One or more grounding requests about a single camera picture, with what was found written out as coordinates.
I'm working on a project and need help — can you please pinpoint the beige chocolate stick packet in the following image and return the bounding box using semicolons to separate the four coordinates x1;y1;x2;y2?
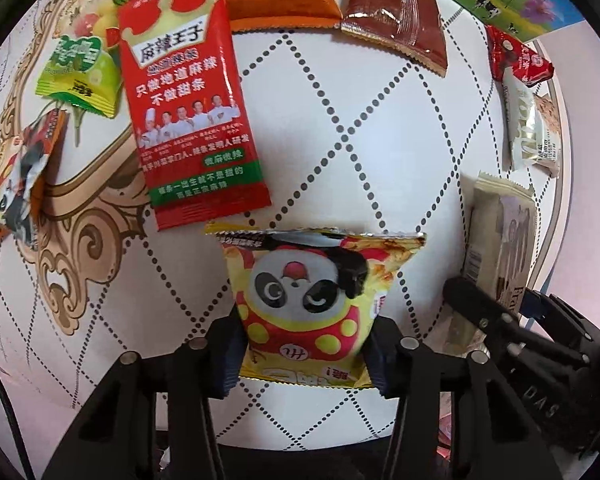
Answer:
444;172;536;356

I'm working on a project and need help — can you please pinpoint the yellow panda snack packet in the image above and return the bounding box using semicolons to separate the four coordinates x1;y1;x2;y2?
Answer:
204;221;427;388

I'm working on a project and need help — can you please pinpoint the white beige biscuit packet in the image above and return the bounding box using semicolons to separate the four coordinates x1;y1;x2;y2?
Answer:
502;67;562;178

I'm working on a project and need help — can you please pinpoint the white quilted bed cover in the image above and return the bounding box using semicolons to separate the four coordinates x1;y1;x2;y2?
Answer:
0;0;569;470

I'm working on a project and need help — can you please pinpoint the red small snack packet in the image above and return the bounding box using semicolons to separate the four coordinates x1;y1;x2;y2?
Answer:
486;25;555;88

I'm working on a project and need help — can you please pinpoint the orange panda snack packet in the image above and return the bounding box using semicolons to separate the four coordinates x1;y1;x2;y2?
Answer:
0;108;68;249

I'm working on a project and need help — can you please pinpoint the red spicy strip packet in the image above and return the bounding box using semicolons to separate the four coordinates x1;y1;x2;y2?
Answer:
119;0;271;230

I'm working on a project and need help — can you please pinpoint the brown snack packet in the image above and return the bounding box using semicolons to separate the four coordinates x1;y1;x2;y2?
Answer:
340;0;448;77

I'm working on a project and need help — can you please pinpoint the green candy packet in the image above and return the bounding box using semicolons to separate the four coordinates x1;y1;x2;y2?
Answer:
35;35;122;118

